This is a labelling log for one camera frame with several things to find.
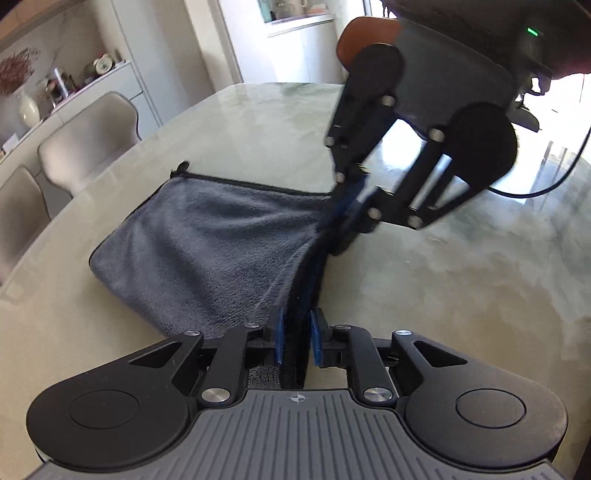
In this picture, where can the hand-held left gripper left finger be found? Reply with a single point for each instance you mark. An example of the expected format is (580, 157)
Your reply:
(278, 337)

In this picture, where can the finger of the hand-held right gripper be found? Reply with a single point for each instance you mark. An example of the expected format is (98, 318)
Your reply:
(348, 198)
(392, 207)

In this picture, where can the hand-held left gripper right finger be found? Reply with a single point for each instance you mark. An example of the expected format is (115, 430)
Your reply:
(316, 339)

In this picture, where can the grey and blue towel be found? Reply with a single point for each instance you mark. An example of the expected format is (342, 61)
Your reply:
(207, 240)

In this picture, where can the brown leather chair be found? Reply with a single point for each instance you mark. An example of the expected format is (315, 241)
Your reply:
(364, 32)

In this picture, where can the white side cabinet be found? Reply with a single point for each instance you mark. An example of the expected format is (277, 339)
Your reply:
(314, 50)

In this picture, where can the white sideboard cabinet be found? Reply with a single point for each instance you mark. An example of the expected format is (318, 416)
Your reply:
(124, 81)

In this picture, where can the beige dining chair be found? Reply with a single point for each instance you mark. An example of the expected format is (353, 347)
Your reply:
(21, 221)
(87, 147)

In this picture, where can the white alarm clock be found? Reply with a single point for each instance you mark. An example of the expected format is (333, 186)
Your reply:
(103, 65)

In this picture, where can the grey round tin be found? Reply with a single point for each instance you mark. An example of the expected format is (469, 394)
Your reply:
(88, 70)

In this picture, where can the dark ornament stand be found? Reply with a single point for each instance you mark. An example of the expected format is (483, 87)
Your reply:
(60, 85)

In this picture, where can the white vase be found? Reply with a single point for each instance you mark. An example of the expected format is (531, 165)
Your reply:
(29, 110)

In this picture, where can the small white card box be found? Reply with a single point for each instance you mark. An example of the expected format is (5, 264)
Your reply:
(9, 143)

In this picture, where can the dried flower bunch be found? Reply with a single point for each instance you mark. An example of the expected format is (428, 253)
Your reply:
(18, 69)

